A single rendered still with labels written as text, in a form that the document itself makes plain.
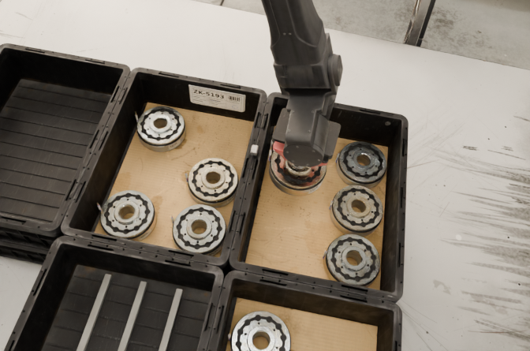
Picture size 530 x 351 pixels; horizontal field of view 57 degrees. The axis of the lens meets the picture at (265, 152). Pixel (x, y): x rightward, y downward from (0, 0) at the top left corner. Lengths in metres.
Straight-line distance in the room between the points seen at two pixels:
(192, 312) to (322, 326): 0.24
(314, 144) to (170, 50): 0.86
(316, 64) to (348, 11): 2.09
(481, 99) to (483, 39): 1.34
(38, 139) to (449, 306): 0.96
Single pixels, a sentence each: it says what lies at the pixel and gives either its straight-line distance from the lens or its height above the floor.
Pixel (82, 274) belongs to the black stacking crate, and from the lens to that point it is 1.00.
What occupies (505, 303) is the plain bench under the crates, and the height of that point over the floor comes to 0.70.
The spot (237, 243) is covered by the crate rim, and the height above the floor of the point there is 0.93.
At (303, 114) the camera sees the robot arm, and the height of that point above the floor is 1.21.
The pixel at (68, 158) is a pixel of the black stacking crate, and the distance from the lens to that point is 1.12.
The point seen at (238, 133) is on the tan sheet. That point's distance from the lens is 1.10.
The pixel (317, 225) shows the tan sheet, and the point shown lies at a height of 0.83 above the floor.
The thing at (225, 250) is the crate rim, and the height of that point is 0.93.
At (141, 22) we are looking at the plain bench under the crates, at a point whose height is 0.70.
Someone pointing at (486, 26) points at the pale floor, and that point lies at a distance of 2.90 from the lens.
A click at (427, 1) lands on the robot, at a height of 0.73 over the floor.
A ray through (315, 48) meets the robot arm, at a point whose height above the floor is 1.30.
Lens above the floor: 1.73
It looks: 57 degrees down
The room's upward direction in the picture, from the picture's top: 6 degrees clockwise
